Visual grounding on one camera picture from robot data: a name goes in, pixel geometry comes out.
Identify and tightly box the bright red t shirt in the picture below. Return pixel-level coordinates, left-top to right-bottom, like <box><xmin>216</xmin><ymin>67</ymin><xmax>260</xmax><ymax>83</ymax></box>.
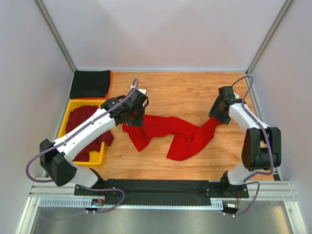
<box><xmin>122</xmin><ymin>115</ymin><xmax>221</xmax><ymax>161</ymax></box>

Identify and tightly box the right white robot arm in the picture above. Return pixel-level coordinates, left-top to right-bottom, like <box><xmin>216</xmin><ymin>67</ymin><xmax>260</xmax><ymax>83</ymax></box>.
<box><xmin>208</xmin><ymin>86</ymin><xmax>282</xmax><ymax>186</ymax></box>

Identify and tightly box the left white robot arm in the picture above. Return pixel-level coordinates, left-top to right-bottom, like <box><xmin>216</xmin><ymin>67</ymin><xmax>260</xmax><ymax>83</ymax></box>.
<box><xmin>40</xmin><ymin>88</ymin><xmax>149</xmax><ymax>188</ymax></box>

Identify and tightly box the dark red t shirt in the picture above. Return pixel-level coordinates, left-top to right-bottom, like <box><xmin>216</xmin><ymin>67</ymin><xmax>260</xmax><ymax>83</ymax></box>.
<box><xmin>64</xmin><ymin>105</ymin><xmax>115</xmax><ymax>163</ymax></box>

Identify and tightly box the folded black t shirt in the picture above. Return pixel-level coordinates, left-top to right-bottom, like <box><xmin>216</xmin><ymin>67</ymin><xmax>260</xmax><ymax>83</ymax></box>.
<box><xmin>69</xmin><ymin>70</ymin><xmax>111</xmax><ymax>99</ymax></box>

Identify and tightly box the yellow plastic bin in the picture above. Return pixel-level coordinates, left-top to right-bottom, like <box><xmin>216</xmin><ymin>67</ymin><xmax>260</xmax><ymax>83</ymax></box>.
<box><xmin>58</xmin><ymin>98</ymin><xmax>114</xmax><ymax>166</ymax></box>

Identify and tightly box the black cloth strip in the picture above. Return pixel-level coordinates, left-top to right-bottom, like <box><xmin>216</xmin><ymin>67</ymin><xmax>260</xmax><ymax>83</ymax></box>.
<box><xmin>104</xmin><ymin>179</ymin><xmax>212</xmax><ymax>206</ymax></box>

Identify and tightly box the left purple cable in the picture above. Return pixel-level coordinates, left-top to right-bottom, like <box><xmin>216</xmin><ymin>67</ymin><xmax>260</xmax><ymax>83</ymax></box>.
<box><xmin>25</xmin><ymin>78</ymin><xmax>140</xmax><ymax>221</ymax></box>

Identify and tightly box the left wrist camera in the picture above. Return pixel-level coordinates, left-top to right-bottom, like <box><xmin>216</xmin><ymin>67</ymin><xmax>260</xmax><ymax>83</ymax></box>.
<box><xmin>129</xmin><ymin>89</ymin><xmax>149</xmax><ymax>108</ymax></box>

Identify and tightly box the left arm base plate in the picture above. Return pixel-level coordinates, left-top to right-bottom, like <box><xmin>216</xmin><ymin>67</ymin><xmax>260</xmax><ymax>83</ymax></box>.
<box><xmin>74</xmin><ymin>179</ymin><xmax>122</xmax><ymax>197</ymax></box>

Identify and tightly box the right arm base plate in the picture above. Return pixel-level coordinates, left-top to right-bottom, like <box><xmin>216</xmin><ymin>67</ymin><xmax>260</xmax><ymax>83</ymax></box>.
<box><xmin>200</xmin><ymin>181</ymin><xmax>249</xmax><ymax>198</ymax></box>

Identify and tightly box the aluminium front rail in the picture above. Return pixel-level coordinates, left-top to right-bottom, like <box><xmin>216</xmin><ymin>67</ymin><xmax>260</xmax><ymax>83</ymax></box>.
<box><xmin>29</xmin><ymin>181</ymin><xmax>297</xmax><ymax>201</ymax></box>

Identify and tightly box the slotted grey cable duct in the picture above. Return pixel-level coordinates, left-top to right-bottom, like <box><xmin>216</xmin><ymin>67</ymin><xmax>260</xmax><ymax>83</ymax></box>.
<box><xmin>38</xmin><ymin>197</ymin><xmax>223</xmax><ymax>211</ymax></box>

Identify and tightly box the right aluminium corner post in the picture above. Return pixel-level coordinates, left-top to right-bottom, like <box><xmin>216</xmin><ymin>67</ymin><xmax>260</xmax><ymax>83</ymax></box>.
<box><xmin>245</xmin><ymin>0</ymin><xmax>295</xmax><ymax>75</ymax></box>

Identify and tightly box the aluminium corner post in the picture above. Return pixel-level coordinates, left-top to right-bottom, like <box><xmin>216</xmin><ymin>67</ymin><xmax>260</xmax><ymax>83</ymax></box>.
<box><xmin>245</xmin><ymin>0</ymin><xmax>295</xmax><ymax>75</ymax></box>
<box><xmin>34</xmin><ymin>0</ymin><xmax>76</xmax><ymax>72</ymax></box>

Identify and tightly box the left aluminium corner post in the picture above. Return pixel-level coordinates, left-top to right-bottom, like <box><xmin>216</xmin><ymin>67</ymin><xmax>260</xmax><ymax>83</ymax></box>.
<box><xmin>34</xmin><ymin>0</ymin><xmax>76</xmax><ymax>72</ymax></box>

